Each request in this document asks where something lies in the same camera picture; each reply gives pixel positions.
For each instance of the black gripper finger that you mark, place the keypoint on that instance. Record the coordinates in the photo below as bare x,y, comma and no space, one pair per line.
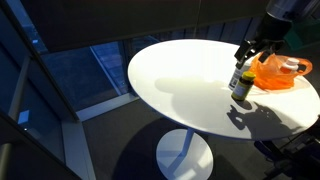
245,51
265,54

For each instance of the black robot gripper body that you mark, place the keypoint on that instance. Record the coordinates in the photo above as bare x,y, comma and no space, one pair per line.
270,34

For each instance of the orange plastic bag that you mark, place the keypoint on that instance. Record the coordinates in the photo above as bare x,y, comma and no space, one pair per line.
269,76

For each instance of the white cylindrical labelled bottle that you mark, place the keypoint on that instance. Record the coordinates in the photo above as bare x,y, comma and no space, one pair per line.
237,74

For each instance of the dark roller window blind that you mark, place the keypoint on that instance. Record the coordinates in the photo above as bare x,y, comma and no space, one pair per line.
68,24

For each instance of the white round pedestal table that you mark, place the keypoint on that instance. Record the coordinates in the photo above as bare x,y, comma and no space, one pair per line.
187,81

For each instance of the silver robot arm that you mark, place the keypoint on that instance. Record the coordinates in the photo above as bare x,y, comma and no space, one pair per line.
304,33

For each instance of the white-capped bottle in bag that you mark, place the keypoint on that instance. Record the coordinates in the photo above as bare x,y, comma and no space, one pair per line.
290,66

